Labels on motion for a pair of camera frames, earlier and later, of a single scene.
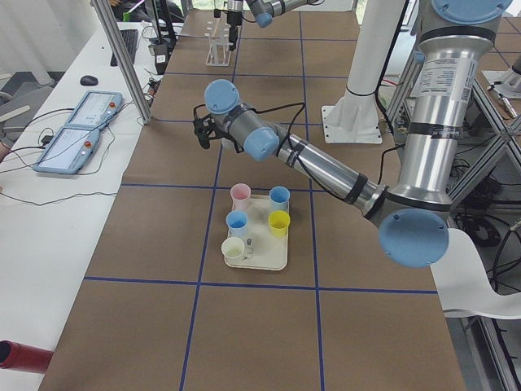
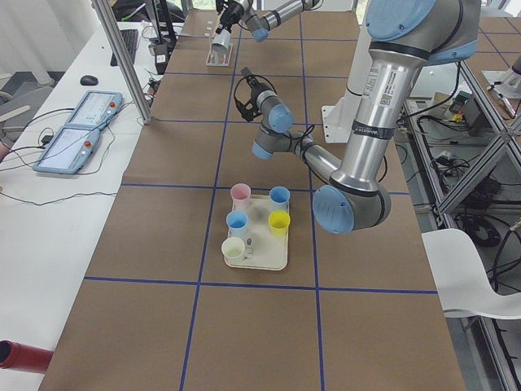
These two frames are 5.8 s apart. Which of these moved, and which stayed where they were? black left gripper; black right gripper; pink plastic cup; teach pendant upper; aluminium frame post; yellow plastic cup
Moved: black right gripper; black left gripper
Stayed: pink plastic cup; aluminium frame post; yellow plastic cup; teach pendant upper
